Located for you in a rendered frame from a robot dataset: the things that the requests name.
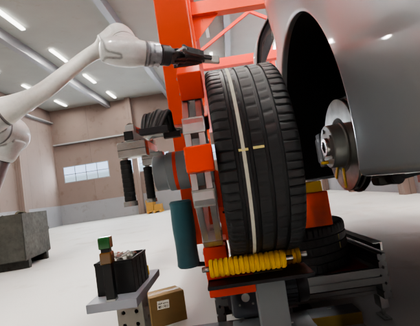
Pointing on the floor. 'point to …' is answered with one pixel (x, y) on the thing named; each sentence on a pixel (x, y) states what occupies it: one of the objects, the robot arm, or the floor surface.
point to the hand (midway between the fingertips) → (210, 59)
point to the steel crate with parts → (19, 240)
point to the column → (135, 315)
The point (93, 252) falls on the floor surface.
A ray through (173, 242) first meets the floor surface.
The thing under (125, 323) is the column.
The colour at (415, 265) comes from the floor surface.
